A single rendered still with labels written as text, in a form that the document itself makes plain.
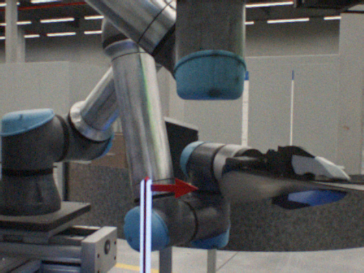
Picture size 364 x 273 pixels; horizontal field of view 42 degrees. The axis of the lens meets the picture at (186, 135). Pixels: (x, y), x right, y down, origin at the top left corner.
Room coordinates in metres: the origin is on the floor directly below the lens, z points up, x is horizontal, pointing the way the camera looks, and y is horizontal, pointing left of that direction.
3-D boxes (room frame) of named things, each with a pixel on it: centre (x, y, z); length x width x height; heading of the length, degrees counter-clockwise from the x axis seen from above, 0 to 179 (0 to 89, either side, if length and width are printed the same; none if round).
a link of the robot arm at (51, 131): (1.11, 0.36, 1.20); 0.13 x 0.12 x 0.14; 136
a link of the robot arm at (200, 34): (0.54, -0.02, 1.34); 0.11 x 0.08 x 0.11; 4
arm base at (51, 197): (1.10, 0.37, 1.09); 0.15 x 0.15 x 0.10
